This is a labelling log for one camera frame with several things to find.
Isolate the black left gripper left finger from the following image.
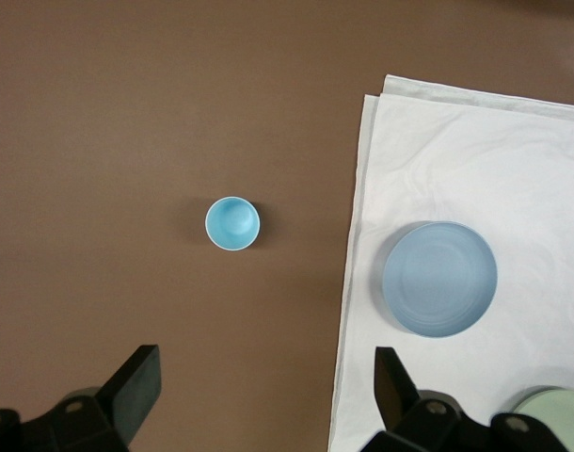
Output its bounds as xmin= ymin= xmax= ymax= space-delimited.
xmin=0 ymin=344 xmax=163 ymax=452

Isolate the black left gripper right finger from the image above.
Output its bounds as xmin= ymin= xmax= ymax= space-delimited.
xmin=357 ymin=347 xmax=568 ymax=452

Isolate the blue plate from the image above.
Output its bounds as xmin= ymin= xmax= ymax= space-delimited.
xmin=381 ymin=220 xmax=499 ymax=340

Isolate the light gray plate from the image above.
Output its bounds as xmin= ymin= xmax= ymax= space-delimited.
xmin=511 ymin=386 xmax=574 ymax=452

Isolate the small blue cup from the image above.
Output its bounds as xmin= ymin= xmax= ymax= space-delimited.
xmin=204 ymin=196 xmax=262 ymax=251

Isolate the white cloth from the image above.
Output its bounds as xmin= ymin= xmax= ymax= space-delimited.
xmin=327 ymin=73 xmax=574 ymax=452

